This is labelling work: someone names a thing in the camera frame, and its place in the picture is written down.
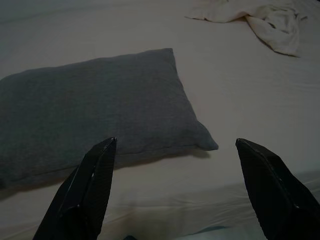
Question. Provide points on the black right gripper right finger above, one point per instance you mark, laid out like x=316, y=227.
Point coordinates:
x=275, y=200

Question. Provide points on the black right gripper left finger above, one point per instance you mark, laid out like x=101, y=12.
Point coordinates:
x=80, y=200

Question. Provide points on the grey pillow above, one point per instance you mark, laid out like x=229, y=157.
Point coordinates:
x=87, y=107

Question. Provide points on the beige bed sheet mattress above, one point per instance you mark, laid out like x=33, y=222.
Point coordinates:
x=237, y=100

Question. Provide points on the crumpled cream towel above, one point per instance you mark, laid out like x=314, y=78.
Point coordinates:
x=275, y=30

